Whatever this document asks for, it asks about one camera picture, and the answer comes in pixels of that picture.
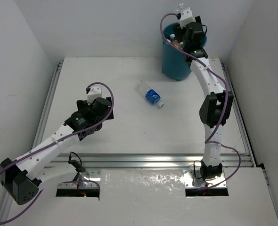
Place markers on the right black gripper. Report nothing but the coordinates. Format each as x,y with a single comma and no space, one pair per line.
178,31

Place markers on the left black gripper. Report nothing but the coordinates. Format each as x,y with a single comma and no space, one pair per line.
109,111

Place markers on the clear bottle diagonal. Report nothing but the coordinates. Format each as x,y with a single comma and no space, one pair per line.
180,7

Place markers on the blue label bottle back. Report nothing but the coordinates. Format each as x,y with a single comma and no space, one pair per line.
149,94

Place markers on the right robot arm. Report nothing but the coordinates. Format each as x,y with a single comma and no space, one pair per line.
215,109

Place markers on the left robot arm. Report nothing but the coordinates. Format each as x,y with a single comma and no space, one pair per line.
27,175

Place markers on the teal plastic bin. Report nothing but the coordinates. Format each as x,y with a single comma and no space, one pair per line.
173,64

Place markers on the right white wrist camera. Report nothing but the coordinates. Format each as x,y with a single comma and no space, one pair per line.
186,17

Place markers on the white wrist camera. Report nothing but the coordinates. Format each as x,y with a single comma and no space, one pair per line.
186,17
93,92

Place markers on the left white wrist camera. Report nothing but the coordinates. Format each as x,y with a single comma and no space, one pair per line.
93,92

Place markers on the aluminium frame rail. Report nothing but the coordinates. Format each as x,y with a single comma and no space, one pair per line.
142,156

